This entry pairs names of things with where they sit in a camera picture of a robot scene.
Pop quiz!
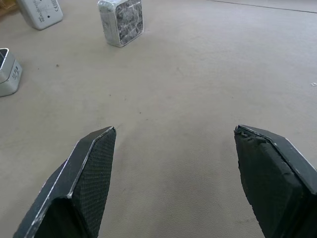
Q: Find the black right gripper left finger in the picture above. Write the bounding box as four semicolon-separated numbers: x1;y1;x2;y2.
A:
12;126;117;238

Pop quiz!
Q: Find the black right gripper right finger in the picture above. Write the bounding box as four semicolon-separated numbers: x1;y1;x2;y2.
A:
234;124;317;238

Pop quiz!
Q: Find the silver metal device corner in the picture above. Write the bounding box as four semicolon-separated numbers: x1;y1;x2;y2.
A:
0;48;23;98

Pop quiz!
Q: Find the silver metal box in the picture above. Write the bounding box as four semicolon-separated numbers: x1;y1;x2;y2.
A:
97;0;145;47

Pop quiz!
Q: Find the silver RealSense camera with label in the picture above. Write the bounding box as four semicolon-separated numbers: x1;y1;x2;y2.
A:
16;0;64;31

